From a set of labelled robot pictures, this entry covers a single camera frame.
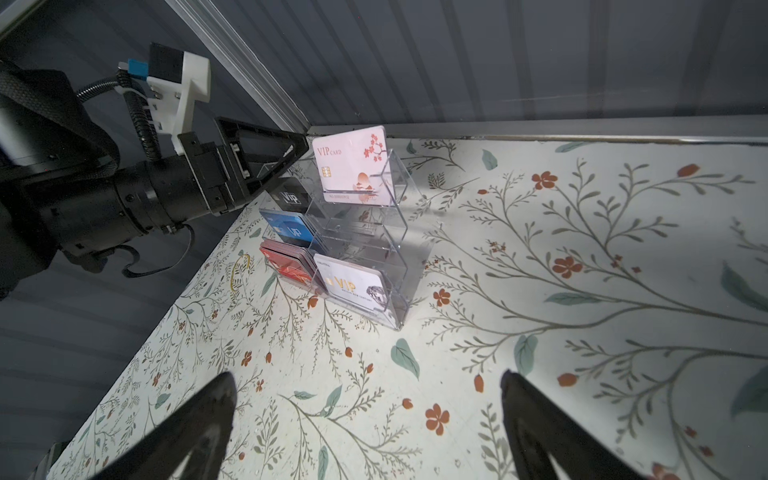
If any pink VIP card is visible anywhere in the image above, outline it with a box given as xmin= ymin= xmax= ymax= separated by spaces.
xmin=312 ymin=125 xmax=393 ymax=206

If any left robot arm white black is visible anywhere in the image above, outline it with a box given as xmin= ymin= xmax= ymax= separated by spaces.
xmin=1 ymin=62 xmax=309 ymax=295

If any black VIP card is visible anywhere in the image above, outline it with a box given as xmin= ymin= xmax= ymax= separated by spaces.
xmin=268 ymin=177 xmax=325 ymax=219

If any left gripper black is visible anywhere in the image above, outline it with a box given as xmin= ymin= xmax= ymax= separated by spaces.
xmin=177 ymin=117 xmax=309 ymax=215

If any clear acrylic card display stand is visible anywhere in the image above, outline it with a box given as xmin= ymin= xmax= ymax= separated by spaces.
xmin=265 ymin=138 xmax=432 ymax=330

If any white VIP diamond card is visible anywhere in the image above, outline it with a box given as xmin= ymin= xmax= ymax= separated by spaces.
xmin=313 ymin=253 xmax=389 ymax=312

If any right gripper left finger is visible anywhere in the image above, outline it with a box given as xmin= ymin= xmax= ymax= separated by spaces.
xmin=94 ymin=372 xmax=237 ymax=479

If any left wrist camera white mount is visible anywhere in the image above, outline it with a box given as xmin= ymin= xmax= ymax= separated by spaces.
xmin=118 ymin=43 xmax=211 ymax=155

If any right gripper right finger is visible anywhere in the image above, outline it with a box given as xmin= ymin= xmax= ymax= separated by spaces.
xmin=500 ymin=370 xmax=641 ymax=479

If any blue VIP card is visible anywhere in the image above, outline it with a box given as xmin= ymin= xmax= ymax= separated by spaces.
xmin=259 ymin=209 xmax=326 ymax=254

